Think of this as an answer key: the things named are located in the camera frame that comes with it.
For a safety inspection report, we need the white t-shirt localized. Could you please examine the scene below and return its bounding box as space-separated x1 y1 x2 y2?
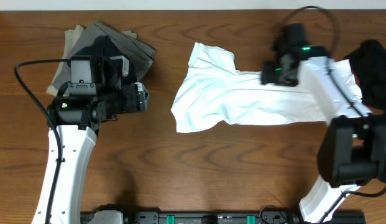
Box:
171 43 362 133

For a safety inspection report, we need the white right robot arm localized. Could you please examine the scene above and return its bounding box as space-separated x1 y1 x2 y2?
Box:
260 45 386 223

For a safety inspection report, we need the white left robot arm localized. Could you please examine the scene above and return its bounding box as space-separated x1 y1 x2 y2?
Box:
32 82 149 223

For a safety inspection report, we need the folded grey garment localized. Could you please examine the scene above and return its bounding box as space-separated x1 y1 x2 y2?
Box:
66 21 155 81

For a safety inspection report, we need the folded black Nike garment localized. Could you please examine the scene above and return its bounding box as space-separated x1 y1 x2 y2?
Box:
67 36 137 88

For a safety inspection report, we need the folded beige garment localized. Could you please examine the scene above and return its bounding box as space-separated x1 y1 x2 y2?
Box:
45 24 138 98

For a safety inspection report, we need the black crumpled garment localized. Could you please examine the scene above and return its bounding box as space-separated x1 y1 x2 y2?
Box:
345 39 386 111

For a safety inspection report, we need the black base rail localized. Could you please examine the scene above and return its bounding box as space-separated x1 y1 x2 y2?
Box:
80 203 367 224

